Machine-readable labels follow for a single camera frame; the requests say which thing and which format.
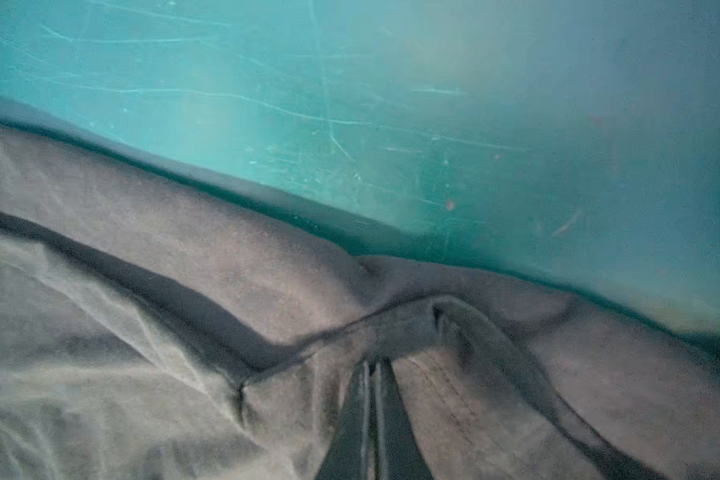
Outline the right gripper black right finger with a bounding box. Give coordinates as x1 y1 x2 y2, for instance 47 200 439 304
374 359 433 480

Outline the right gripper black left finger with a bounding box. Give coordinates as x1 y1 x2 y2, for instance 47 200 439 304
315 361 373 480

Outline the black t shirt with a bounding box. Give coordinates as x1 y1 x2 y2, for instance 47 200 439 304
0 97 720 479

